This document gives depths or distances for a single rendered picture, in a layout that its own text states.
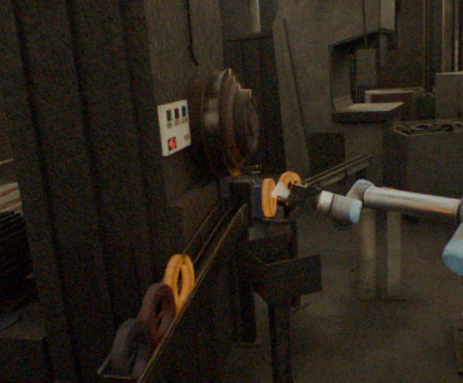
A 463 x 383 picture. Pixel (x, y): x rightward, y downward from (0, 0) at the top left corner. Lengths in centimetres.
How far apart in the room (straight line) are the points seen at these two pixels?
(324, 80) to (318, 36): 40
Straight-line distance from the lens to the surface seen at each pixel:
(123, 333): 134
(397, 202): 201
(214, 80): 212
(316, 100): 487
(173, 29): 206
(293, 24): 494
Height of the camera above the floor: 135
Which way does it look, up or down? 14 degrees down
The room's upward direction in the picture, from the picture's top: 5 degrees counter-clockwise
